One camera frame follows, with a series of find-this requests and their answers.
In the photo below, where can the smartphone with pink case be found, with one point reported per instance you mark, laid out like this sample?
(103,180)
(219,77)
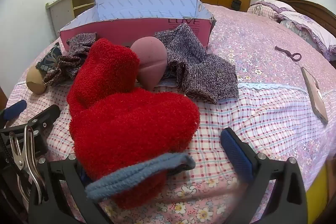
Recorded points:
(315,98)

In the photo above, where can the pink floral bedspread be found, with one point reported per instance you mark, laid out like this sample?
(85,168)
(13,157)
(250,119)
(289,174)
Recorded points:
(262,121)

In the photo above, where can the pink cardboard box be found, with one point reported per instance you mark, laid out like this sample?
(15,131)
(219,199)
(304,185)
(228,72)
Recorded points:
(147,29)

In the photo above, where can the dark patterned fabric pouch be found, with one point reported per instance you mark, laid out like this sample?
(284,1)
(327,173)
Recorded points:
(50,58)

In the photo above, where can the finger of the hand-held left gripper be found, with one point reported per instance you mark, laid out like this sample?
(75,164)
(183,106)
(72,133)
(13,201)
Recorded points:
(44,116)
(15,108)

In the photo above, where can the purple frilled pillow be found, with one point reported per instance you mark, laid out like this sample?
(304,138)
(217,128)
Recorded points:
(270,7)
(309,27)

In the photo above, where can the metal spring clip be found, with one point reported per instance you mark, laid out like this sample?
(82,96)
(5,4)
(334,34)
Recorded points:
(27,161)

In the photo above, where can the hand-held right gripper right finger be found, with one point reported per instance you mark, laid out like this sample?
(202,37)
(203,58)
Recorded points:
(236,153)

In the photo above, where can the dark wooden headboard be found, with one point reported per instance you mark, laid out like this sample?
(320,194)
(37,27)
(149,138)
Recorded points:
(315,7)

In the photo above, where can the beige sock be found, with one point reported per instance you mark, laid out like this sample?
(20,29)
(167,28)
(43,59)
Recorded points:
(35,81)

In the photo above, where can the pink sock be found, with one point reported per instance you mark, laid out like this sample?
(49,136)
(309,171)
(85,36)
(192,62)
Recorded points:
(151,61)

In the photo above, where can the small black hanging bag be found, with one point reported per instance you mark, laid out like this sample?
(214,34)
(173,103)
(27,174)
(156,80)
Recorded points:
(236,4)

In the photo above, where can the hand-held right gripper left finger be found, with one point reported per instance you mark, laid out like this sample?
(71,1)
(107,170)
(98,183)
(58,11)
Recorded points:
(68,174)

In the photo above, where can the purple mottled knit sock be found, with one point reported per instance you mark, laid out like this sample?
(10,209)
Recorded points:
(199,69)
(76,50)

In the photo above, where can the cream shelf desk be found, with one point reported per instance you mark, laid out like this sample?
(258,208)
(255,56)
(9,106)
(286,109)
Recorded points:
(65,8)

